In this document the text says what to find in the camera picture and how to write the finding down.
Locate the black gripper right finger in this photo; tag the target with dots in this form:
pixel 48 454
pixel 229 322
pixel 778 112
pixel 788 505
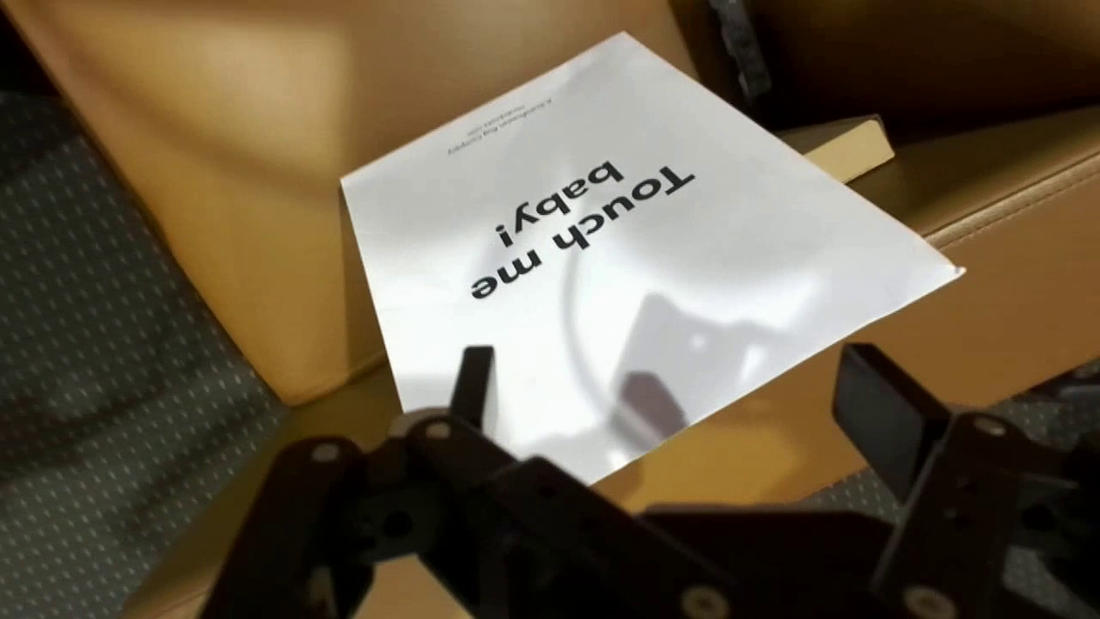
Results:
pixel 975 502

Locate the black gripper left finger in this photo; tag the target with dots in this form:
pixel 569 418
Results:
pixel 346 502

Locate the small brown cardboard box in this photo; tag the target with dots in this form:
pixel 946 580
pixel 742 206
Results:
pixel 845 149

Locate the white paper sheet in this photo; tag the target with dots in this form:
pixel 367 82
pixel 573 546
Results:
pixel 640 251

